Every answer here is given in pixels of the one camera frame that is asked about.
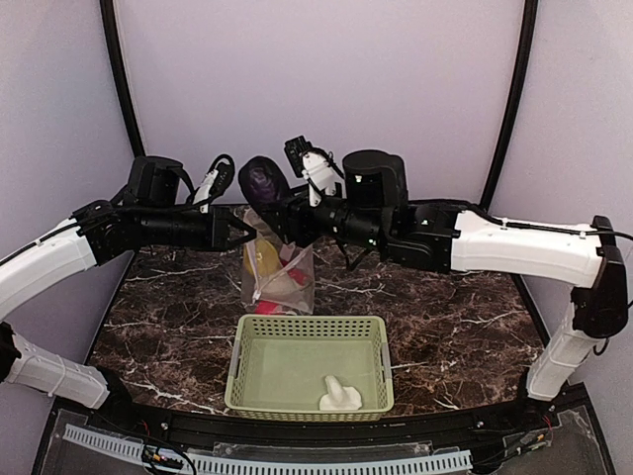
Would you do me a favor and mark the yellow bell pepper toy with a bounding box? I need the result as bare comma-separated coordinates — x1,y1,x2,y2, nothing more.
243,237,282,278

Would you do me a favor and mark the clear zip top bag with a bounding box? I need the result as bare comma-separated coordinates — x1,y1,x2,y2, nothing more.
241,208,315,315

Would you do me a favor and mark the red chili pepper toy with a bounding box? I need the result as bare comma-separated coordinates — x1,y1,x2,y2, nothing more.
287,268,310,286

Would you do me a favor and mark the purple eggplant toy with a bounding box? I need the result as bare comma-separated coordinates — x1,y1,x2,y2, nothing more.
238,155,292,216

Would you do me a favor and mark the white cauliflower toy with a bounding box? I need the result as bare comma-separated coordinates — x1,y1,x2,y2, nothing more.
255,273,306,306

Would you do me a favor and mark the white mushroom toy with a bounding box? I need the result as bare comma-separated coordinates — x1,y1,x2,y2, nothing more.
318,375,362,411

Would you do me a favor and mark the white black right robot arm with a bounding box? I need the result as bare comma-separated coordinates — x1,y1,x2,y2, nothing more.
261,150,629,402

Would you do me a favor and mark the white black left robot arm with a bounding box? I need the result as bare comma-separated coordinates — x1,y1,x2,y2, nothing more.
1,154,256,409

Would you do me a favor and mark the green plastic basket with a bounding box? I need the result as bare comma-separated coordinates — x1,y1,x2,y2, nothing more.
225,315,395,423

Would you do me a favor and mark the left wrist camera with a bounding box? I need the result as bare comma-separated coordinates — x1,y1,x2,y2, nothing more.
193,153,235,214

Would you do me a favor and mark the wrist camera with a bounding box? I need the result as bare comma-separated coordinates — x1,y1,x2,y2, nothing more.
284,136,344,207
193,153,235,214

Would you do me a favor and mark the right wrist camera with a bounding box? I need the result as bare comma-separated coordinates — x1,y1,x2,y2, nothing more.
284,136,344,207

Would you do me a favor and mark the black left frame post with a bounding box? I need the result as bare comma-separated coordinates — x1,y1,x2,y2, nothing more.
99,0,145,156

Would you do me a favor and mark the black frame post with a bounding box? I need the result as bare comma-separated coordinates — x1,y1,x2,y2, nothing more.
99,0,145,156
479,0,539,211

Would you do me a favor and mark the black front rail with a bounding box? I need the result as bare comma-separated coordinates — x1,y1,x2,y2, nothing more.
88,401,547,459

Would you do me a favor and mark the white cable duct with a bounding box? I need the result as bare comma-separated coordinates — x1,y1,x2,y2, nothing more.
62,424,473,474

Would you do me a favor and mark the black right frame post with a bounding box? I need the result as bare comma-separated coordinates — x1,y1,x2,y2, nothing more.
479,0,539,211

